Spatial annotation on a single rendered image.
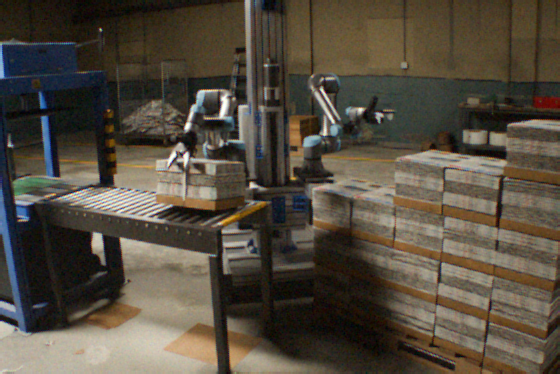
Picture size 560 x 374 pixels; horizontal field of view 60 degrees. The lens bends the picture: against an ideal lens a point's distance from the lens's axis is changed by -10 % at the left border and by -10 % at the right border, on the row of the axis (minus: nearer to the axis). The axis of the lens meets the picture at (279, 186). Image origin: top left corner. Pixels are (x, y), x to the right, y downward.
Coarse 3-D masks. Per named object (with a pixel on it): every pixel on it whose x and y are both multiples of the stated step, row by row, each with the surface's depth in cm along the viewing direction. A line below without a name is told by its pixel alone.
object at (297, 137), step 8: (296, 120) 904; (304, 120) 915; (312, 120) 941; (296, 128) 904; (304, 128) 917; (312, 128) 944; (296, 136) 907; (304, 136) 917; (296, 144) 909; (296, 152) 913
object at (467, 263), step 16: (320, 224) 307; (384, 240) 273; (432, 256) 252; (448, 256) 244; (352, 272) 294; (400, 288) 270; (336, 304) 308; (448, 304) 248; (384, 320) 281; (416, 336) 266; (464, 352) 245
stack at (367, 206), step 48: (336, 192) 295; (384, 192) 292; (336, 240) 299; (432, 240) 251; (480, 240) 231; (336, 288) 306; (384, 288) 278; (432, 288) 255; (480, 288) 234; (384, 336) 283; (432, 336) 259; (480, 336) 237
